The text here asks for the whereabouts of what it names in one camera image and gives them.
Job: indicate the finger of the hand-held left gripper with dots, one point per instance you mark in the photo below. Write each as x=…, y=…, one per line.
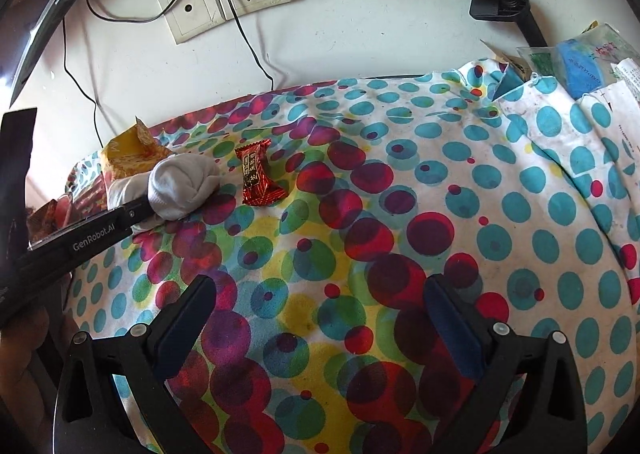
x=134, y=215

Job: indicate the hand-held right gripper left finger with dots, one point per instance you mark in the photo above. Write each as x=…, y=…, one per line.
x=180, y=334

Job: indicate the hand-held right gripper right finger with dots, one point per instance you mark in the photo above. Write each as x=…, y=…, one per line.
x=455, y=329

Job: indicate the round red tray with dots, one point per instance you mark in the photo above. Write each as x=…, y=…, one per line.
x=87, y=201

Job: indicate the grey-white sock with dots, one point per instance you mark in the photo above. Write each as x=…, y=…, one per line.
x=180, y=184

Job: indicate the person's left hand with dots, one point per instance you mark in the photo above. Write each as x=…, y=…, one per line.
x=22, y=359

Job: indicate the yellow snack packet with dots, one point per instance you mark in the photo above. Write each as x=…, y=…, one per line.
x=130, y=154

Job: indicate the polka dot blanket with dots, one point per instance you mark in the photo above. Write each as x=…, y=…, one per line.
x=400, y=234

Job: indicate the red wrapped candy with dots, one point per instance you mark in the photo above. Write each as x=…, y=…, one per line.
x=257, y=174

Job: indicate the small brown paper packet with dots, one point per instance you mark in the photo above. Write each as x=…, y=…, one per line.
x=507, y=61

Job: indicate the white paper sheet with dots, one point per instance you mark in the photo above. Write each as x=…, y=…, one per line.
x=620, y=104

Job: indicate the clear bag of papers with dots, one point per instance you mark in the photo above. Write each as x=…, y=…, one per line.
x=545, y=61

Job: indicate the blue packet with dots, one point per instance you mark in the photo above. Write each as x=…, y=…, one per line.
x=585, y=66

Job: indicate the white wall socket plate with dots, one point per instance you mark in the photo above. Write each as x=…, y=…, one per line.
x=190, y=11

